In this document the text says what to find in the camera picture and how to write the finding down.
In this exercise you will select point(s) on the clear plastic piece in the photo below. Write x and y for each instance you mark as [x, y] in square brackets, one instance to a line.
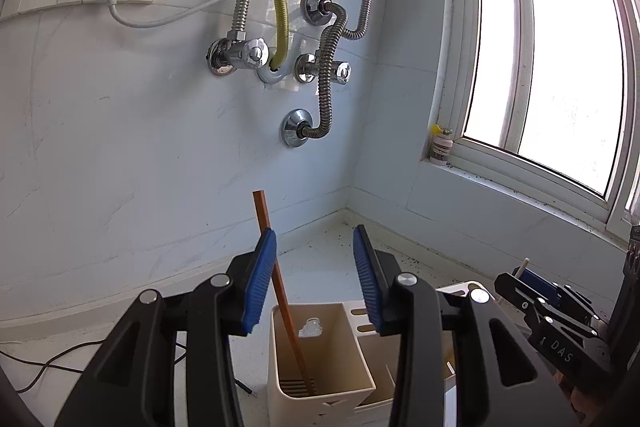
[312, 328]

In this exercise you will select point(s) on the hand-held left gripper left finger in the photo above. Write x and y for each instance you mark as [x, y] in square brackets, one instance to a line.
[257, 279]

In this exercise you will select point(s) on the beige slotted utensil holder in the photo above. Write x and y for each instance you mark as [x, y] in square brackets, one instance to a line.
[320, 407]

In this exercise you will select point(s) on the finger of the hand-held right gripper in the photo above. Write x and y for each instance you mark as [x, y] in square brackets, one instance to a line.
[515, 293]
[537, 282]

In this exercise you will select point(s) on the small white bottle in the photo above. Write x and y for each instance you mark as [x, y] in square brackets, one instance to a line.
[442, 149]

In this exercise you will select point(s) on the chrome angle valve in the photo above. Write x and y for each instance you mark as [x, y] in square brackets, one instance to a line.
[245, 52]
[320, 69]

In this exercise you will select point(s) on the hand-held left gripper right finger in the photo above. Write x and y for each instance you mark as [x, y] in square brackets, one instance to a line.
[365, 279]

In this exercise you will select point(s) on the brown wooden chopstick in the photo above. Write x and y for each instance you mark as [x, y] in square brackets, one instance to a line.
[290, 332]

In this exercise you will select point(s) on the white framed window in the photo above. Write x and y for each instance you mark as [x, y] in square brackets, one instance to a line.
[520, 57]

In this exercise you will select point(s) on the chrome pipe wall flange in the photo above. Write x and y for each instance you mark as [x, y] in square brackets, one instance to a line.
[272, 78]
[295, 127]
[312, 4]

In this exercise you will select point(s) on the light bamboo chopstick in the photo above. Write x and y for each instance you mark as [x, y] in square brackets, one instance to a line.
[521, 268]

